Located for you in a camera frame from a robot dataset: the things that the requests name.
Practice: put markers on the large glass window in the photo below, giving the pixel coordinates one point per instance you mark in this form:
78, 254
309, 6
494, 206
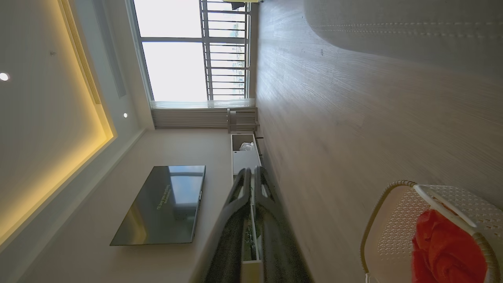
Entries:
173, 67

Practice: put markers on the pale wooden chair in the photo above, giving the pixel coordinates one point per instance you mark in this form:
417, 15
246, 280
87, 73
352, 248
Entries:
241, 120

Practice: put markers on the cream plastic laundry basket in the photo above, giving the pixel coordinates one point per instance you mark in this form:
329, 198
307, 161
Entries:
393, 232

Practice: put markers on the metal balcony railing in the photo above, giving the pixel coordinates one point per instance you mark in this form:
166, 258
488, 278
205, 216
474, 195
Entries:
228, 51

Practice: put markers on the sheer white curtain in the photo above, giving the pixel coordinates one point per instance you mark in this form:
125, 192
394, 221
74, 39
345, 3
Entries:
188, 114

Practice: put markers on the grey fabric sofa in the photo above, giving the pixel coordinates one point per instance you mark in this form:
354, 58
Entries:
412, 31

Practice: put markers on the long linear ceiling vent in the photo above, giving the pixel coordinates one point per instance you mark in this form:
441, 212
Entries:
80, 51

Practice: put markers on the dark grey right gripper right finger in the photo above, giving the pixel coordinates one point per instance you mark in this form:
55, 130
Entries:
275, 236

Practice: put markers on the wall mounted flat television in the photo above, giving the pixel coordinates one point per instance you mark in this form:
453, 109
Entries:
165, 208

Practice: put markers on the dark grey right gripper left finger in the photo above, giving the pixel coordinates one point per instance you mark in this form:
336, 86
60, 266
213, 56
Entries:
232, 220

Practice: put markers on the red cloth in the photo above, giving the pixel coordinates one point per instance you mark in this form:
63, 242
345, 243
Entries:
448, 251

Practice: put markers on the white plastic bag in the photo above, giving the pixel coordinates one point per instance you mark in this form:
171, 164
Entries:
247, 147

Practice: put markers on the long white TV cabinet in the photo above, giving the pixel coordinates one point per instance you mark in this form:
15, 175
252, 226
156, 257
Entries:
245, 161

